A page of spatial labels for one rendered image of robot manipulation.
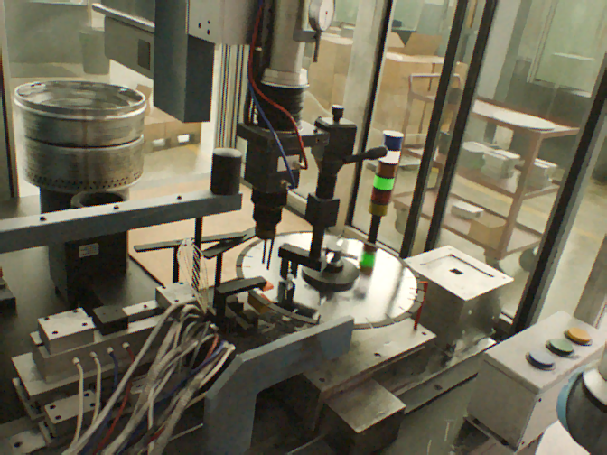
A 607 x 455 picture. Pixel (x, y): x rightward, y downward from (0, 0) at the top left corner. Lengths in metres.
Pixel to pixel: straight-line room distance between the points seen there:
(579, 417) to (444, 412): 0.27
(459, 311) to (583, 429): 0.37
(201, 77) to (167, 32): 0.09
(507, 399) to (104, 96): 1.23
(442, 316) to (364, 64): 0.70
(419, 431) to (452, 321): 0.26
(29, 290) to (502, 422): 1.00
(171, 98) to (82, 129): 0.50
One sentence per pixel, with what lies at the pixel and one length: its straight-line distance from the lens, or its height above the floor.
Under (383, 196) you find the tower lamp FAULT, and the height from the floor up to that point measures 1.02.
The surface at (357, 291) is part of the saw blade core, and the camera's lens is 1.01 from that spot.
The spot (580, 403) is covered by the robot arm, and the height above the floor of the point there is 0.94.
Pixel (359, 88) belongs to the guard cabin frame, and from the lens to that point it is 1.56.
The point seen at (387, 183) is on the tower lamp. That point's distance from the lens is 1.27.
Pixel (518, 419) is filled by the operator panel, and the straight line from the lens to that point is 1.06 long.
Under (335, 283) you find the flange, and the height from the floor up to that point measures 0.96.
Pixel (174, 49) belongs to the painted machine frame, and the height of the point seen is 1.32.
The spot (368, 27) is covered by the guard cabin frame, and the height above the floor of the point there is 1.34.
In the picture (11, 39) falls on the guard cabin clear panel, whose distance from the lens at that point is 1.77.
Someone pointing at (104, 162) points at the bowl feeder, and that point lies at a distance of 1.43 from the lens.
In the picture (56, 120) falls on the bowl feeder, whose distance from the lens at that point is 1.40.
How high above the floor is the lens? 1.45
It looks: 24 degrees down
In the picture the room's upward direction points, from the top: 8 degrees clockwise
